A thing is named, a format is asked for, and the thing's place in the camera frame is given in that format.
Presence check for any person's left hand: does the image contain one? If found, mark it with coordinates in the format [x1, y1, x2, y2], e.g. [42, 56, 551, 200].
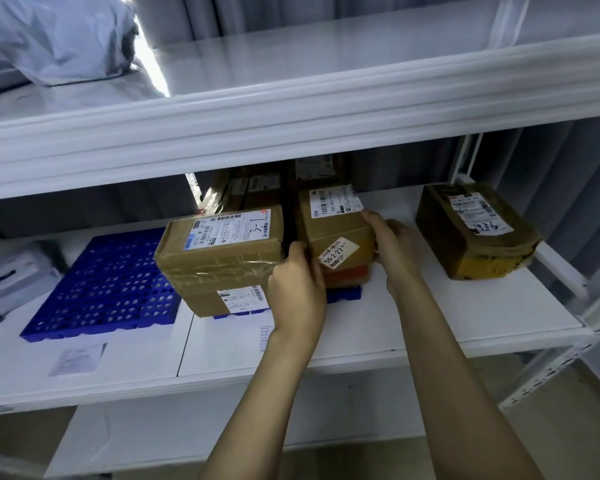
[267, 241, 329, 346]

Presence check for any person's right hand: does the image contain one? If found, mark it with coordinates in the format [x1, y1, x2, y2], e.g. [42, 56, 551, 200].
[362, 210, 424, 301]

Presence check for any small brown cardboard parcel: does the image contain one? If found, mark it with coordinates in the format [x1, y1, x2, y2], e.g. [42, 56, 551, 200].
[298, 185, 378, 286]

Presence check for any person's right forearm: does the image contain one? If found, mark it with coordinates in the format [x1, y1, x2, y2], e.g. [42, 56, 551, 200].
[389, 290, 547, 480]

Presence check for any person's left forearm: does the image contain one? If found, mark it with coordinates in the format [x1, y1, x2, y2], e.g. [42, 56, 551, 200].
[198, 332, 321, 480]

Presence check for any red orange box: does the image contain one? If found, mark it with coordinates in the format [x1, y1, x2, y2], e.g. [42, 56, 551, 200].
[324, 264, 372, 289]

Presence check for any dark box with white label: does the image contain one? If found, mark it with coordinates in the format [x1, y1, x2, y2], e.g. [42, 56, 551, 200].
[294, 154, 352, 191]

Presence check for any large taped cardboard parcel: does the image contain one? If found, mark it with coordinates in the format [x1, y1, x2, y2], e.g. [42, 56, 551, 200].
[153, 205, 287, 317]

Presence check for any dark brown taped parcel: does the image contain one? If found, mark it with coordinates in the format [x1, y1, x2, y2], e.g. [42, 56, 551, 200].
[415, 182, 544, 281]

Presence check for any long dark cardboard box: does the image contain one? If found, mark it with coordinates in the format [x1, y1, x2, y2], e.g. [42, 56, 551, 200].
[196, 166, 283, 217]

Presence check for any white metal shelving unit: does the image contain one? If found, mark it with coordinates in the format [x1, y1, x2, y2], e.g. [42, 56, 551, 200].
[0, 0, 600, 480]

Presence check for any grey curtain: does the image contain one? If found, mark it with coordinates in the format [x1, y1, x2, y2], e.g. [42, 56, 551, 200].
[472, 114, 600, 315]

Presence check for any white paper label sheet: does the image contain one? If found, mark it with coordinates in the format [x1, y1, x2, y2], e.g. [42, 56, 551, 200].
[48, 343, 108, 378]

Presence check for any white grey wrapped parcel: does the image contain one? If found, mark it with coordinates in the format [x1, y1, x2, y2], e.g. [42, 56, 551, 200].
[0, 241, 63, 323]

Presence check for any grey plastic mailer bag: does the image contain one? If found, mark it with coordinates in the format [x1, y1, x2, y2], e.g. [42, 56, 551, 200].
[0, 0, 141, 98]

